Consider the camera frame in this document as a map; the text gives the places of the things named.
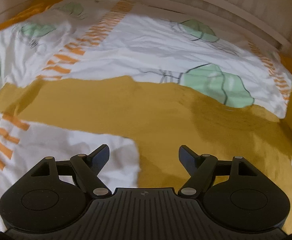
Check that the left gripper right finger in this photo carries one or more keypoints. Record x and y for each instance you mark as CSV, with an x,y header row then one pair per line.
x,y
201,170

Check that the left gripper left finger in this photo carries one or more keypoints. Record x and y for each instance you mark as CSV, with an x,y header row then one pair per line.
x,y
86,169

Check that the mustard yellow knit sweater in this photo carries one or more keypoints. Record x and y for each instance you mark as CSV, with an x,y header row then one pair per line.
x,y
159,118

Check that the white leaf-print duvet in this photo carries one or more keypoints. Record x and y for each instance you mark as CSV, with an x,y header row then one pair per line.
x,y
105,39

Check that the orange bed sheet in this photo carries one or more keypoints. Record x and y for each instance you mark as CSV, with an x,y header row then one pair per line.
x,y
36,7

